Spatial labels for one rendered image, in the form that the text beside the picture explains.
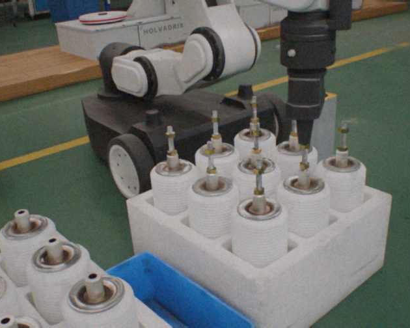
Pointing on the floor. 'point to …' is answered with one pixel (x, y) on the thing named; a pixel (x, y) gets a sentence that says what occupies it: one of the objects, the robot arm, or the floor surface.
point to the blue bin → (176, 295)
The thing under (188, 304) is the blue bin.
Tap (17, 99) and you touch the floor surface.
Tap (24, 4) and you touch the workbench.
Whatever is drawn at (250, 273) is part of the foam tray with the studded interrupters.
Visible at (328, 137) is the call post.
